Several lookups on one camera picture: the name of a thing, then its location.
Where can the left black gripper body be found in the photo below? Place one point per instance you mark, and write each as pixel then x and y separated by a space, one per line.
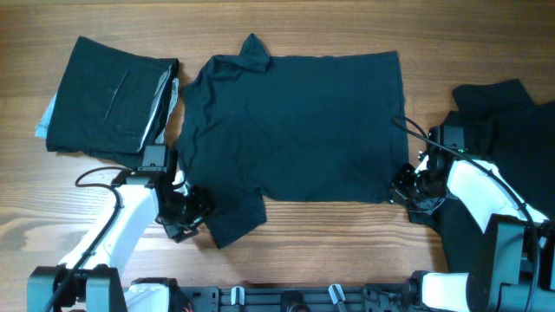
pixel 187 210

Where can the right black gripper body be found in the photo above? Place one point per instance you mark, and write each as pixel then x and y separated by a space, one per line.
pixel 403 191

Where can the dark green t-shirt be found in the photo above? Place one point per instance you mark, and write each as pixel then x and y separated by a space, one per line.
pixel 290 128

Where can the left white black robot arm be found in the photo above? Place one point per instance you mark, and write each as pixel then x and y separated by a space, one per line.
pixel 153 192

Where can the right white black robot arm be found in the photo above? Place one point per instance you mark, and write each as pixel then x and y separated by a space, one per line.
pixel 514 270

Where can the pile of dark clothes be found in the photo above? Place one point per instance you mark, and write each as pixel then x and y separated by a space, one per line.
pixel 502 124

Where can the white folded cloth underneath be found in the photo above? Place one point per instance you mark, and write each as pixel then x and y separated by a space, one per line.
pixel 43 125

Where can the folded dark green garment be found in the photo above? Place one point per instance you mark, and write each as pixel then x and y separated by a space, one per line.
pixel 110 104

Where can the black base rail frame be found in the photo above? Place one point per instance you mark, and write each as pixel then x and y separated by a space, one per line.
pixel 295 299

